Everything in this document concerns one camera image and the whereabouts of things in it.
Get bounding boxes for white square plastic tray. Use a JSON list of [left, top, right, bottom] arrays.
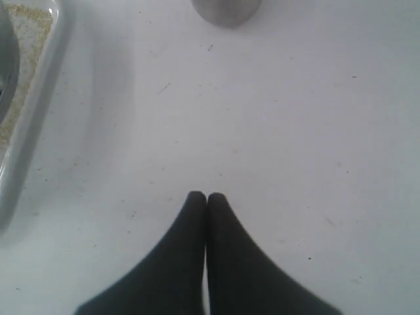
[[1, 1, 72, 234]]

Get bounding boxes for small steel cup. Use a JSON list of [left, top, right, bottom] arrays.
[[191, 0, 262, 28]]

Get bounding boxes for yellow and white grain mix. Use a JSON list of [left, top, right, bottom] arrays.
[[1, 2, 53, 148]]

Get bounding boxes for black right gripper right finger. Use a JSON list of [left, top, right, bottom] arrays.
[[207, 193, 340, 314]]

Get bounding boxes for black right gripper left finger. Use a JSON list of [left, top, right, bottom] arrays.
[[76, 192, 207, 314]]

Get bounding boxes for round steel mesh sieve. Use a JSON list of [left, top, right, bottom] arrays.
[[0, 3, 20, 122]]

